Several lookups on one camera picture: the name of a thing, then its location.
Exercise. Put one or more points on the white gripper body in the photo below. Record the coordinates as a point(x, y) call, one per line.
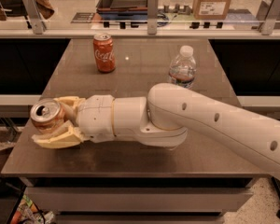
point(95, 117)

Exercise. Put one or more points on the orange LaCroix can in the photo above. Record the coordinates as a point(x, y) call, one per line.
point(47, 115)

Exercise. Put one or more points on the clear plastic water bottle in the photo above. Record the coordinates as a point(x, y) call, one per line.
point(182, 68)

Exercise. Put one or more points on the cardboard box with label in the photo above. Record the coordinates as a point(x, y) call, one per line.
point(210, 9)

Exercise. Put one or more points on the metal railing post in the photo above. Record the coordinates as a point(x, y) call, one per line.
point(152, 14)
point(269, 16)
point(38, 26)

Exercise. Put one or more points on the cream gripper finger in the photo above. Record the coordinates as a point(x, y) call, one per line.
point(67, 135)
point(70, 105)

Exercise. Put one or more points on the bin with colourful trash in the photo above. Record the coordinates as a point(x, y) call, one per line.
point(27, 212)

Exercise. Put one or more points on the right metal railing post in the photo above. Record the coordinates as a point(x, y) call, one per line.
point(269, 16)

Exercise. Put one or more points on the grey table drawer base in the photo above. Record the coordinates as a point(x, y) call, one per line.
point(139, 205)

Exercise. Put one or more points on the red Coca-Cola can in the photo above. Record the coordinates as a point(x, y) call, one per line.
point(104, 53)

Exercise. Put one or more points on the middle metal railing post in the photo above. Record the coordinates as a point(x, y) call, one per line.
point(152, 14)

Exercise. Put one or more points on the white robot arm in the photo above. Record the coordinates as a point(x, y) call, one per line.
point(161, 119)

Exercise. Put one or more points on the left metal railing post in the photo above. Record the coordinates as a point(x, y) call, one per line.
point(38, 26)

